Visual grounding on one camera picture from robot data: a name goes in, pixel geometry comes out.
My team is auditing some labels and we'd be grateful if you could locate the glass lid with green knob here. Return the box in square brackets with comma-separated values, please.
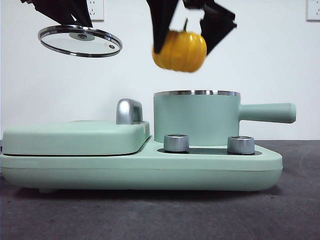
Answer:
[37, 24, 124, 59]

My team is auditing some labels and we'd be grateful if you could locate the yellow toy pumpkin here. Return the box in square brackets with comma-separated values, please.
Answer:
[152, 17, 208, 74]

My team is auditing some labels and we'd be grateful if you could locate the silver control knob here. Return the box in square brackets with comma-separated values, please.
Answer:
[227, 135, 256, 155]
[163, 134, 190, 153]

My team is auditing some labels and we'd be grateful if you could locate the mint green griddle cover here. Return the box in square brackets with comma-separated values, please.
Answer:
[1, 120, 152, 157]

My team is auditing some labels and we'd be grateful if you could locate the mint green breakfast machine base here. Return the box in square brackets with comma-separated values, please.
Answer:
[0, 134, 283, 195]

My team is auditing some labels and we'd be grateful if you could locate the white wall socket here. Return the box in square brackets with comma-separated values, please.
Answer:
[306, 0, 320, 22]
[86, 0, 105, 22]

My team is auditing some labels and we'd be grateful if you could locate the mint green saucepan with handle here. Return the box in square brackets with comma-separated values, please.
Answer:
[152, 89, 297, 148]

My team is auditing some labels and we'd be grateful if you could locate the silver griddle cover handle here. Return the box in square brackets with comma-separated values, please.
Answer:
[115, 98, 144, 125]

